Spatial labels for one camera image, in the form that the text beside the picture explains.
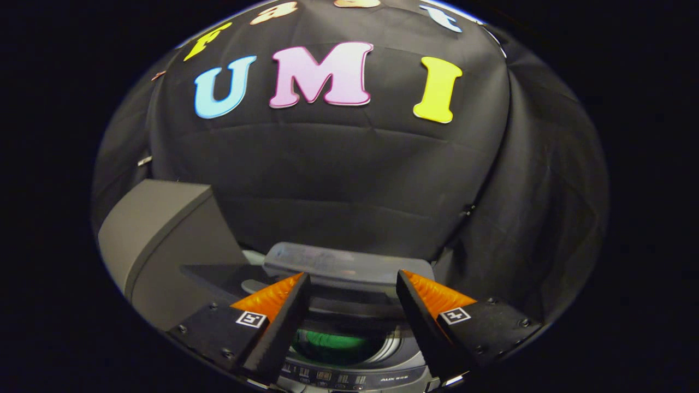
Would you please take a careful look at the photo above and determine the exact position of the grey washing machine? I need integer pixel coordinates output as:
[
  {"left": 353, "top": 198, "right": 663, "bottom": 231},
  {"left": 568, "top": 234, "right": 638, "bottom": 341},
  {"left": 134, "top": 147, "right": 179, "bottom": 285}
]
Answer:
[{"left": 276, "top": 314, "right": 442, "bottom": 392}]

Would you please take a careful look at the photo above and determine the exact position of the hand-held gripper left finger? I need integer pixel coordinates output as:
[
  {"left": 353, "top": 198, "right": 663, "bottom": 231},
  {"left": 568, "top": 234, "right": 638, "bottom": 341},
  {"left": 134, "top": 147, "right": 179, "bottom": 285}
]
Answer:
[{"left": 164, "top": 272, "right": 312, "bottom": 385}]

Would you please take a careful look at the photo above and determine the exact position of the grey cabinet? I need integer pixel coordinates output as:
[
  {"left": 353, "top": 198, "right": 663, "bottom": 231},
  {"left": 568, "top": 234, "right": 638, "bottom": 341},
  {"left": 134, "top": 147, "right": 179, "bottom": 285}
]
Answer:
[{"left": 98, "top": 179, "right": 249, "bottom": 331}]

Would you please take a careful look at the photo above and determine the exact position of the black backdrop cloth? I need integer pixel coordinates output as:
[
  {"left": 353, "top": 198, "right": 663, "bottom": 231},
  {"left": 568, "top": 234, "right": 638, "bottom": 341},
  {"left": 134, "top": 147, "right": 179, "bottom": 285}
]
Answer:
[{"left": 92, "top": 0, "right": 609, "bottom": 323}]

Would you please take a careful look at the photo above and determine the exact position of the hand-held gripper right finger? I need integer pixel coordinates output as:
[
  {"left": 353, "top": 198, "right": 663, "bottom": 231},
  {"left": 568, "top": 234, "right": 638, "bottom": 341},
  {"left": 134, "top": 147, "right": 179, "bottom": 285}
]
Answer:
[{"left": 396, "top": 270, "right": 547, "bottom": 383}]

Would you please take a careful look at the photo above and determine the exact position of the green polo shirt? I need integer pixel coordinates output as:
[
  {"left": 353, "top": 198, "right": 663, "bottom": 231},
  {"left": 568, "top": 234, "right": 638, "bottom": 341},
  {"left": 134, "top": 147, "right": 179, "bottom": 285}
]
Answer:
[{"left": 292, "top": 329, "right": 373, "bottom": 365}]

